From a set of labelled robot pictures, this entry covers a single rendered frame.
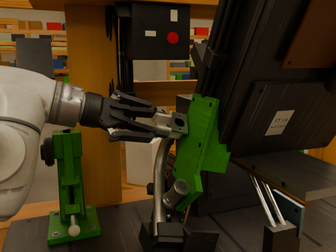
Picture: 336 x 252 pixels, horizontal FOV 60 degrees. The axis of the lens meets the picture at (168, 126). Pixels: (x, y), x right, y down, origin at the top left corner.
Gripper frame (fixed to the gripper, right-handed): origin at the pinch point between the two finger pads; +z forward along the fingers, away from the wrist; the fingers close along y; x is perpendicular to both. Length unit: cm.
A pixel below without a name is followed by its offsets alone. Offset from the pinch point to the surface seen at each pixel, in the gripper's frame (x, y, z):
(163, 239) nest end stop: 8.1, -24.1, 1.0
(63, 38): 601, 700, -39
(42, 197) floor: 255, 72, -19
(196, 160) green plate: -3.8, -10.4, 4.3
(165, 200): 5.5, -16.4, 1.0
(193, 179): -2.4, -14.3, 4.1
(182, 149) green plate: 1.8, -4.8, 4.3
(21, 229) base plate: 38.1, -15.9, -27.5
